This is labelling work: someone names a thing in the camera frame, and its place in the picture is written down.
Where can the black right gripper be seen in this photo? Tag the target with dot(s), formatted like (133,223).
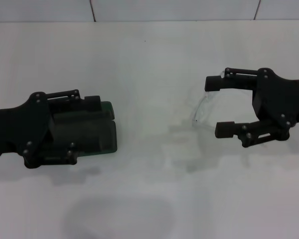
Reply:
(276,99)

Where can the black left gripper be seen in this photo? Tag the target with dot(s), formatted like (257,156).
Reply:
(15,129)

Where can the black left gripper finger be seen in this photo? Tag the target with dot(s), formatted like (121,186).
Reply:
(93,103)

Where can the clear white glasses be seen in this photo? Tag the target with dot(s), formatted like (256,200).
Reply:
(198,107)

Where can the green glasses case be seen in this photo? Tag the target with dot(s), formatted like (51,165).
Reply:
(97,134)

